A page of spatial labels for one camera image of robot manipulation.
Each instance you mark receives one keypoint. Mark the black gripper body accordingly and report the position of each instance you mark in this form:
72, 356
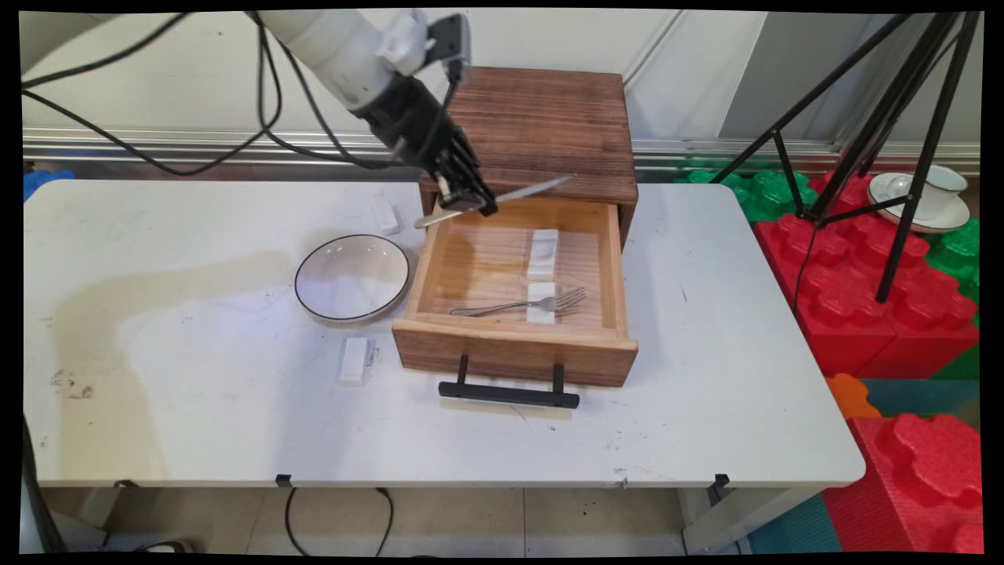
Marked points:
416, 125

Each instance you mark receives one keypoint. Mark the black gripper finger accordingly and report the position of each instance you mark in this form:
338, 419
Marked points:
482, 196
451, 192

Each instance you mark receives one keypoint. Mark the silver table knife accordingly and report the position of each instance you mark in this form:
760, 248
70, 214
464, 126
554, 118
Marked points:
533, 187

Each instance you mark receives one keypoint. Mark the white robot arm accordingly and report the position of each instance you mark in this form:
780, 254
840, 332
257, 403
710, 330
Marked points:
329, 47

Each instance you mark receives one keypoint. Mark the white ceramic cutlery rest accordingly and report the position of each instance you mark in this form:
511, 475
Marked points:
541, 290
386, 216
543, 255
354, 361

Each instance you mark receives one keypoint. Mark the dark brown wooden cabinet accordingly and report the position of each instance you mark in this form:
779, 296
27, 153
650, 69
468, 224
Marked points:
549, 125

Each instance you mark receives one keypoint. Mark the white plate black rim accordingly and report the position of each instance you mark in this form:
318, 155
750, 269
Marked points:
353, 278

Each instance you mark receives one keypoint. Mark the silver metal fork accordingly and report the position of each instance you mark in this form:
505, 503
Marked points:
569, 299

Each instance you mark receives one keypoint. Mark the light wooden drawer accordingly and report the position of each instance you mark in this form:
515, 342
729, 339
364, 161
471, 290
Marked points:
510, 353

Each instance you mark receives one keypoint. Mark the green foam block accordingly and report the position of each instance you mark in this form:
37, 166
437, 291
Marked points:
761, 196
957, 251

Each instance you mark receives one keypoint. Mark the blue foam piece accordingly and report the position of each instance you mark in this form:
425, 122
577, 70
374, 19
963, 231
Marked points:
47, 184

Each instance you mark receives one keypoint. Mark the large red foam block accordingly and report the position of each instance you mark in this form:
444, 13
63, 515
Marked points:
847, 314

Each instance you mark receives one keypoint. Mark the white table leg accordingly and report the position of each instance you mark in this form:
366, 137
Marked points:
729, 518

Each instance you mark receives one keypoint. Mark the orange foam piece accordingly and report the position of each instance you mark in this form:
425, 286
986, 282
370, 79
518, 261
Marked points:
851, 396

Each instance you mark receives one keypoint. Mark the black tripod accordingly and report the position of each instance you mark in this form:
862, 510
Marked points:
928, 157

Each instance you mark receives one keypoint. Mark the white cup and saucer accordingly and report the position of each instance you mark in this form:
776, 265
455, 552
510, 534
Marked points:
937, 221

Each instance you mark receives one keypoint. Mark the white teacup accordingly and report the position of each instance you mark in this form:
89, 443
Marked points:
945, 184

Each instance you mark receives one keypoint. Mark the black stand leg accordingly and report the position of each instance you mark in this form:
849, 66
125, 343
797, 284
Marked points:
43, 486

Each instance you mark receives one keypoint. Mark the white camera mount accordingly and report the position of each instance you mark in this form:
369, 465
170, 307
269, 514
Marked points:
404, 39

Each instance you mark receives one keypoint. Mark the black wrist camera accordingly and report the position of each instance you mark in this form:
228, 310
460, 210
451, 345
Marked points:
449, 43

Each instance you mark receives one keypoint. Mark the metal wall rail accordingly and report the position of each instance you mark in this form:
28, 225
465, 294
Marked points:
706, 153

